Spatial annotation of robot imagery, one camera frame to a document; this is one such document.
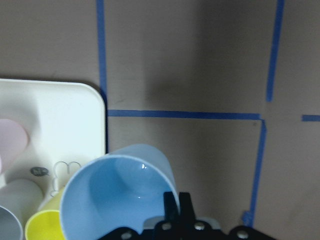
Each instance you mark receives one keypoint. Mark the grey cup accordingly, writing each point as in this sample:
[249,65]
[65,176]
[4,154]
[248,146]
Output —
[19,200]

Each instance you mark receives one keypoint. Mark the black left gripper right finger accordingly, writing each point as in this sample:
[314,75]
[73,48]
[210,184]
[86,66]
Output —
[187,214]

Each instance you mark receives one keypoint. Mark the cream plastic tray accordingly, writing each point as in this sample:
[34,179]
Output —
[65,127]

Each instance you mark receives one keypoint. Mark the yellow cup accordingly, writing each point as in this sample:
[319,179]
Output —
[45,224]

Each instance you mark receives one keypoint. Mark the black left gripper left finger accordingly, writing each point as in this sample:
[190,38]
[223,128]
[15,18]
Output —
[171,211]

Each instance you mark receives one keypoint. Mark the pink cup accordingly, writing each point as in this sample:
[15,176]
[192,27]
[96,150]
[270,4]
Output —
[13,141]

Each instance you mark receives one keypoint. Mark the light blue cup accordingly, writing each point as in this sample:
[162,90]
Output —
[123,188]

